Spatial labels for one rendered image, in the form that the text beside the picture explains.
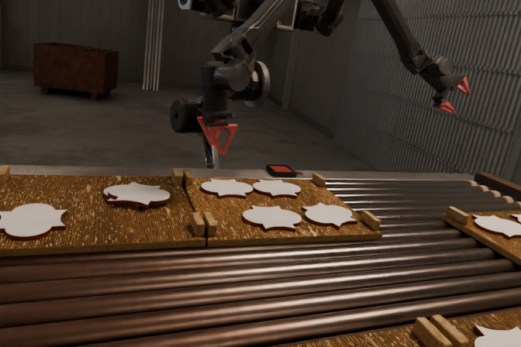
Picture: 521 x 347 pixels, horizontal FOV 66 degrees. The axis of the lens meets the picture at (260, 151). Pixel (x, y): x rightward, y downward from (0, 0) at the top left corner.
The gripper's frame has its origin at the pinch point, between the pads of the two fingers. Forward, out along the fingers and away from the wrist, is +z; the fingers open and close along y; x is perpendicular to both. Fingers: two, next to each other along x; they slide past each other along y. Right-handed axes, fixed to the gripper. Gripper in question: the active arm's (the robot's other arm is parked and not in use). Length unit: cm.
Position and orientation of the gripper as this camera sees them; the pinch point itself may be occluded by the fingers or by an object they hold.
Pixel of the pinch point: (217, 146)
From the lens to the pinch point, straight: 99.6
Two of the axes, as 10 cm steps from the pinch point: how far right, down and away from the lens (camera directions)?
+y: -3.4, -2.5, 9.1
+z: 0.1, 9.6, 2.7
